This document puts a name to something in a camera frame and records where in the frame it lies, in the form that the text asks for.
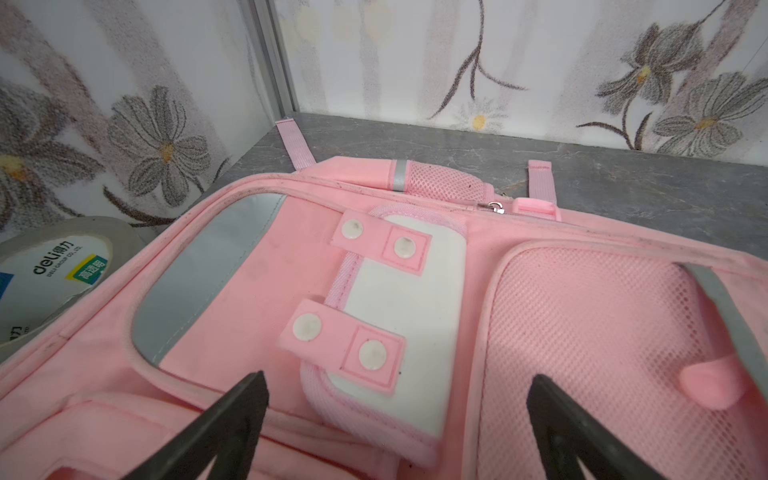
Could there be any pink student backpack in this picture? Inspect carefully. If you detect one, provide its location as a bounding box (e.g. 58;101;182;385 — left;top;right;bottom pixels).
1;120;767;479

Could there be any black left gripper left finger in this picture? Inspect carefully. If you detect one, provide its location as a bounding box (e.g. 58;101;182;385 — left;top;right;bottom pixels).
126;371;269;479

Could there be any clear tape roll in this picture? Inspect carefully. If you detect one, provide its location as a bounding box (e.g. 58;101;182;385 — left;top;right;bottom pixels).
1;216;145;361

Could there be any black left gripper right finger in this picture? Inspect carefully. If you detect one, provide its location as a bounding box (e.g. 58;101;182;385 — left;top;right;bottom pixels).
526;374;663;480

